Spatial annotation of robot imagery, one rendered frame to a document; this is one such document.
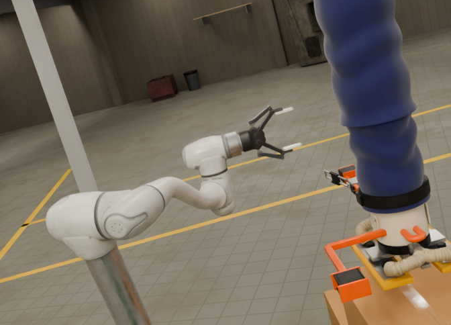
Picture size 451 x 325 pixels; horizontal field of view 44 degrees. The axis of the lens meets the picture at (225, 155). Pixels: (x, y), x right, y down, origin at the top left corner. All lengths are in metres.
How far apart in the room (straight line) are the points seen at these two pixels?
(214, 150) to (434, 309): 0.90
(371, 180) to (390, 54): 0.39
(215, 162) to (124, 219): 0.60
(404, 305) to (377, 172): 0.50
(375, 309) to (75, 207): 1.07
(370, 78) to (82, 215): 0.90
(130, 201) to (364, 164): 0.74
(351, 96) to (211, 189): 0.59
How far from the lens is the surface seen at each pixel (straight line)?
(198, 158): 1.97
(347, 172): 2.44
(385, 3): 1.70
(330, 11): 1.69
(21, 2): 4.55
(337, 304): 2.89
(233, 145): 1.97
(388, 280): 1.84
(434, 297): 2.07
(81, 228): 1.57
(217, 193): 1.96
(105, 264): 1.66
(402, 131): 1.76
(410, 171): 1.80
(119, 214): 1.46
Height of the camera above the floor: 2.03
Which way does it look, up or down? 14 degrees down
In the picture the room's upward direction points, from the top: 16 degrees counter-clockwise
